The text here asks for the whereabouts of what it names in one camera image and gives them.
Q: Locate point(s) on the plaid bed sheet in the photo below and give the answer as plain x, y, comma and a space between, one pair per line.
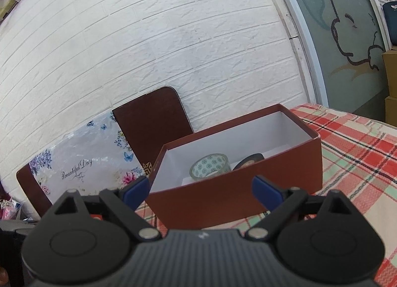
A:
359, 159

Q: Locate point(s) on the brown cardboard boxes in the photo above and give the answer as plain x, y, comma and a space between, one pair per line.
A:
390, 63

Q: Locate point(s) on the pink snack bags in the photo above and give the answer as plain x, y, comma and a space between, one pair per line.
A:
10, 209

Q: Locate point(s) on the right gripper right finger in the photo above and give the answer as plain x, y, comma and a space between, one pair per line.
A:
283, 205

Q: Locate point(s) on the black tape roll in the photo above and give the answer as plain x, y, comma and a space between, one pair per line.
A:
253, 158

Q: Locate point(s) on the glass door with cartoon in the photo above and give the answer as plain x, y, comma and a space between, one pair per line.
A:
343, 45

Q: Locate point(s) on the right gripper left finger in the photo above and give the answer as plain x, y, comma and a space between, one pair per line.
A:
118, 207

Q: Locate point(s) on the clear patterned tape roll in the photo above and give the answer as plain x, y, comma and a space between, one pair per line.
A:
210, 166

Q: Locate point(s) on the red cardboard box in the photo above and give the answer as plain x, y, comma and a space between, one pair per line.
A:
293, 158

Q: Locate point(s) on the brown floral headboard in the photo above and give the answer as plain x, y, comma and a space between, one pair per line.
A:
113, 149

